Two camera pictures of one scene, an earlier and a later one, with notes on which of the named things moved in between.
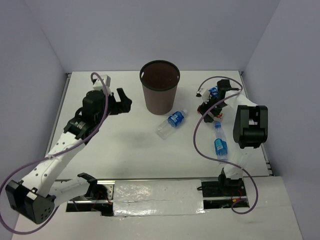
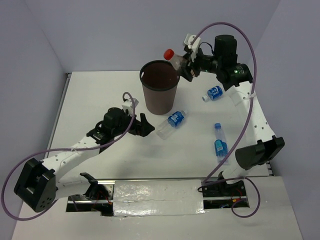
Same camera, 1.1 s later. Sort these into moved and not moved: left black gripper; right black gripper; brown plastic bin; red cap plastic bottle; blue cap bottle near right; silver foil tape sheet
Moved: red cap plastic bottle; left black gripper; right black gripper
Not moved: blue cap bottle near right; silver foil tape sheet; brown plastic bin
